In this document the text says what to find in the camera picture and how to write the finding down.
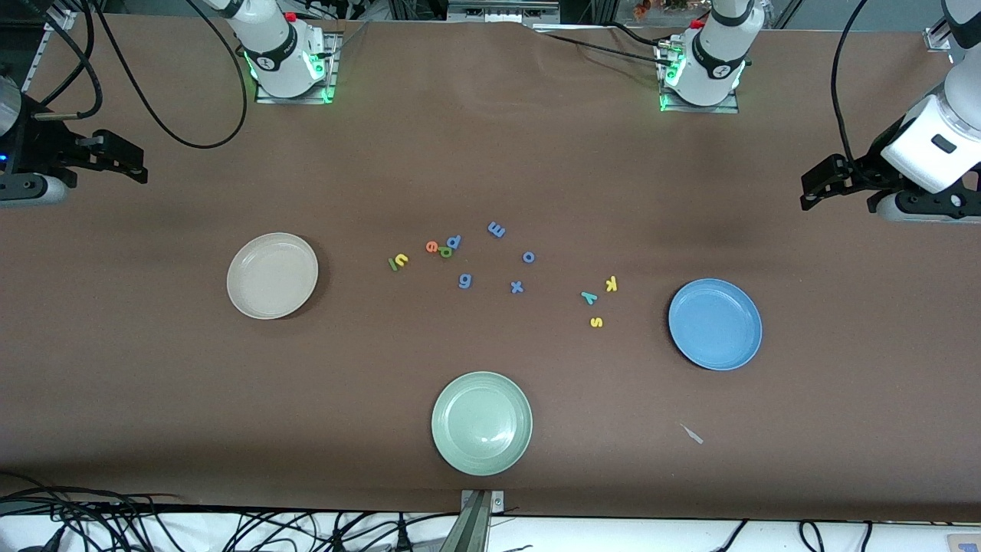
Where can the orange background object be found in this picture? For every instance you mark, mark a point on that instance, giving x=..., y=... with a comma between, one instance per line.
x=641, y=9

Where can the brown table mat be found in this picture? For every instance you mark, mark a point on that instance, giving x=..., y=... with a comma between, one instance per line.
x=153, y=383

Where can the tan cardboard box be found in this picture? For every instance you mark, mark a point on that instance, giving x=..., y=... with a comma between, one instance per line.
x=966, y=543

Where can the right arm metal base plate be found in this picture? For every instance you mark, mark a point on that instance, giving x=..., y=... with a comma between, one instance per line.
x=331, y=77

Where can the grey metal frame device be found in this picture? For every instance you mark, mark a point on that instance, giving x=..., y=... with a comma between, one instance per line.
x=502, y=11

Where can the blue plate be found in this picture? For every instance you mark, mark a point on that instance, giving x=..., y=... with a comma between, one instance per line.
x=715, y=324

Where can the blue letter m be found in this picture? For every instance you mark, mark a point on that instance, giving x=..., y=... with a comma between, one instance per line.
x=497, y=229

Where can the aluminium frame rail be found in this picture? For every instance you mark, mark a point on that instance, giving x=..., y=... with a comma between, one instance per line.
x=61, y=21
x=939, y=38

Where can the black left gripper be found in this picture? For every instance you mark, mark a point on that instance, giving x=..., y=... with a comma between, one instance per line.
x=871, y=169

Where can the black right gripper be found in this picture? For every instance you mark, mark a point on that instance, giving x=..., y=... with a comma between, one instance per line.
x=40, y=146

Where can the grey metal pole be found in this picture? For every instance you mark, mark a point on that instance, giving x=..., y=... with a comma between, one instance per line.
x=469, y=529

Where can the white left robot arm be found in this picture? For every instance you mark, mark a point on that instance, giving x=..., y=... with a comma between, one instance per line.
x=716, y=61

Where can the silver clamp plate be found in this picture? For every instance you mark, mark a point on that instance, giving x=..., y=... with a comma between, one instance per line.
x=498, y=502

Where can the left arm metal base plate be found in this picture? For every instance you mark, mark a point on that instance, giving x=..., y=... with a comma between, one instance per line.
x=732, y=107

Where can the teal letter y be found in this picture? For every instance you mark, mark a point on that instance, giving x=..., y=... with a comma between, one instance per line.
x=588, y=297

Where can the beige brown plate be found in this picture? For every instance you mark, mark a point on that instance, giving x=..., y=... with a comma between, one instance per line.
x=272, y=276

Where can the green plate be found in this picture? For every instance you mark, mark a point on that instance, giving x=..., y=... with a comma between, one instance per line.
x=481, y=423

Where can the small white paper scrap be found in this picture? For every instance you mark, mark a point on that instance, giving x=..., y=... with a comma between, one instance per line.
x=692, y=434

